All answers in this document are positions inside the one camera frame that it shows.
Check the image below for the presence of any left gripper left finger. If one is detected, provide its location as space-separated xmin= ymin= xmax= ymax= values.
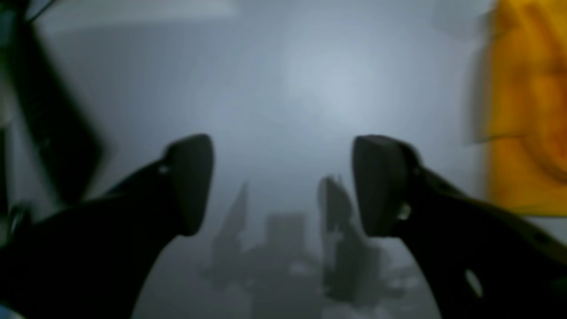
xmin=1 ymin=135 xmax=214 ymax=319

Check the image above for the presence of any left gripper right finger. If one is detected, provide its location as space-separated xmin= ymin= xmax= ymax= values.
xmin=352 ymin=135 xmax=567 ymax=319

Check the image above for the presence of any yellow T-shirt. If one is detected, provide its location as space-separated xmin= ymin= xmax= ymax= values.
xmin=484 ymin=0 xmax=567 ymax=217

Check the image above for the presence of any black keyboard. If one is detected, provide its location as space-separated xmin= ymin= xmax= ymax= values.
xmin=7 ymin=18 xmax=103 ymax=204

